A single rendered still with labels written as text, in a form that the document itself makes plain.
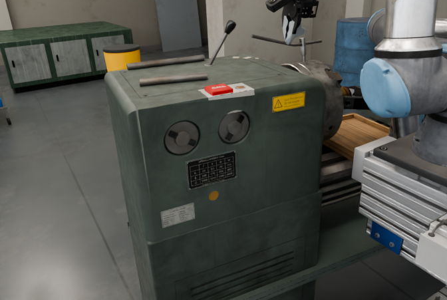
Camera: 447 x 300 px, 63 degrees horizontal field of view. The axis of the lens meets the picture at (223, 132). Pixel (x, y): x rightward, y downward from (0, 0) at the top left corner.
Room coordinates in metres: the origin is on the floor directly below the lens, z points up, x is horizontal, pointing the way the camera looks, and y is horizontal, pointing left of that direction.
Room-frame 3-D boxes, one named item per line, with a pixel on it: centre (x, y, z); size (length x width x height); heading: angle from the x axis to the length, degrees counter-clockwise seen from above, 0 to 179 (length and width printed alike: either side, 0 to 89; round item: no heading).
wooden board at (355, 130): (1.43, -0.57, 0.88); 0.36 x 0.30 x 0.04; 23
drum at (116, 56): (4.73, 1.26, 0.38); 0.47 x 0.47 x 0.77
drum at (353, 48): (4.89, -1.86, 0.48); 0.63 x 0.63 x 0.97
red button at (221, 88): (0.94, 0.01, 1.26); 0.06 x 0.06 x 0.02; 23
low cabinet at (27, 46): (6.75, 2.83, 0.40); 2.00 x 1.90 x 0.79; 120
